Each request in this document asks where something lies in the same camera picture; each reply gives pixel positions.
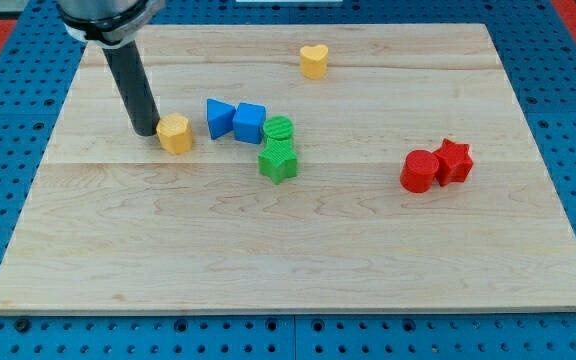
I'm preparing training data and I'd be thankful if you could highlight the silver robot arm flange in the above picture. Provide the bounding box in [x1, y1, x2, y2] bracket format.
[57, 0, 166, 49]

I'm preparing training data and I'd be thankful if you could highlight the yellow hexagon block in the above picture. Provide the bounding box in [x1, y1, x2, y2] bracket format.
[156, 113, 193, 155]

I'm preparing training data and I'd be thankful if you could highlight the yellow heart block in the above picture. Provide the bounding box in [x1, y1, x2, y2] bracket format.
[299, 44, 329, 80]

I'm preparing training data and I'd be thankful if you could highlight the light wooden board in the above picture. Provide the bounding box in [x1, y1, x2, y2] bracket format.
[0, 24, 576, 316]

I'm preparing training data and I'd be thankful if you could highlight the green star block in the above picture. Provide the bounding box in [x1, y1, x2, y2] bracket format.
[258, 138, 298, 185]

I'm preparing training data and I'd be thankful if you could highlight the green cylinder block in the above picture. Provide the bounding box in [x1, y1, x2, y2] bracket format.
[262, 116, 294, 146]

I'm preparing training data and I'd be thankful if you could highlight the blue cube block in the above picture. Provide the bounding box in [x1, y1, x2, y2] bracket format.
[233, 103, 266, 144]

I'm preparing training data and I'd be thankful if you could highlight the blue triangle block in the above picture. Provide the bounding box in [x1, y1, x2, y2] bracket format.
[206, 98, 236, 140]

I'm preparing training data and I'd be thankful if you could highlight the red cylinder block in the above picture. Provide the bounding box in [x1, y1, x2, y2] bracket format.
[400, 150, 439, 193]

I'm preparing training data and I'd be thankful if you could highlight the red star block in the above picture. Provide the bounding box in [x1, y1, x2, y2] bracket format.
[433, 138, 474, 186]

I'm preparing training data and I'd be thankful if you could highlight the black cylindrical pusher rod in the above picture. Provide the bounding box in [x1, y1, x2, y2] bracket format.
[103, 41, 160, 137]

